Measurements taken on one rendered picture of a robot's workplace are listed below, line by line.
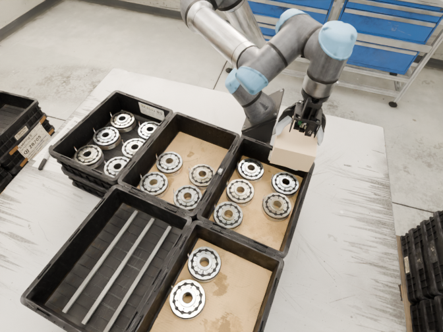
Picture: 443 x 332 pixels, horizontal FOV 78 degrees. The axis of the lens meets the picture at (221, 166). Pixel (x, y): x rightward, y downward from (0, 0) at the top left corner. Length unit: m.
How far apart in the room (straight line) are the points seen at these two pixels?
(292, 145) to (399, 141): 2.09
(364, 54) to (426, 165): 1.07
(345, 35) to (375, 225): 0.86
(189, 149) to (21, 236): 0.71
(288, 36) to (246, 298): 0.72
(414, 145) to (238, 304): 2.33
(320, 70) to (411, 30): 2.20
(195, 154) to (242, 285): 0.54
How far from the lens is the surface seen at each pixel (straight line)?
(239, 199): 1.00
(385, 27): 2.80
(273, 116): 1.25
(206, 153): 1.15
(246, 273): 0.93
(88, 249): 1.02
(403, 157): 2.75
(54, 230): 1.25
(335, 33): 0.65
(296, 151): 0.82
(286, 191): 1.05
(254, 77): 0.68
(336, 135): 1.56
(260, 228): 0.99
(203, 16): 0.89
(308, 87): 0.71
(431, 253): 1.81
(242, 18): 1.08
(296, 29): 0.71
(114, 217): 1.04
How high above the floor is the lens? 1.72
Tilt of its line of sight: 53 degrees down
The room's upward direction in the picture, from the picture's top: 5 degrees clockwise
